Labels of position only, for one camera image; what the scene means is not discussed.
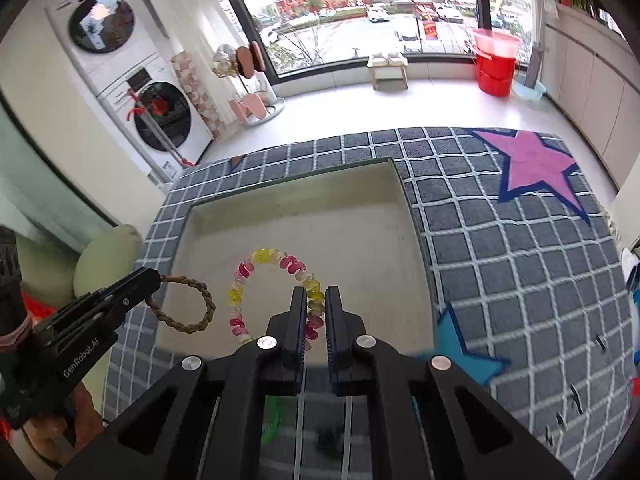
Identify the pink yellow bead bracelet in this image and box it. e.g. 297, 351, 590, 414
226, 247, 327, 352

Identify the brown braided rope bracelet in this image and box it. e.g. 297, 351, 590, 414
145, 274, 217, 335

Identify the beige jewelry tray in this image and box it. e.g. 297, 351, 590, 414
156, 159, 436, 358

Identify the red cushion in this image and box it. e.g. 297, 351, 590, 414
22, 292, 55, 325

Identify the green plastic bangle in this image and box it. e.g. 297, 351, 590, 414
262, 396, 282, 445

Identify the grey checked star blanket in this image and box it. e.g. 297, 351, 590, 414
103, 127, 634, 479

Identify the black earring hook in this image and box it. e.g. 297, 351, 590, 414
570, 384, 584, 415
594, 335, 608, 353

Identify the lower white washing machine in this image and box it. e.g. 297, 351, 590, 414
98, 54, 213, 188

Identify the shoe drying rack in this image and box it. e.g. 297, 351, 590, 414
212, 41, 285, 127

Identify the checkered folded board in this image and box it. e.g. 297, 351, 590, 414
171, 51, 222, 140

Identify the upper white dryer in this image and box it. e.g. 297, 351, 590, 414
46, 0, 157, 96

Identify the red bucket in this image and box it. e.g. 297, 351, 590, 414
470, 46, 516, 99

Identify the light blue basin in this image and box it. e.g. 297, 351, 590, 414
512, 79, 547, 101

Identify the pink basin on bucket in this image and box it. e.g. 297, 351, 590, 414
472, 28, 522, 58

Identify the white cabinet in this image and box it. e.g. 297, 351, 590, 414
541, 4, 639, 186

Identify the red handled mop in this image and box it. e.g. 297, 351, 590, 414
127, 89, 195, 168

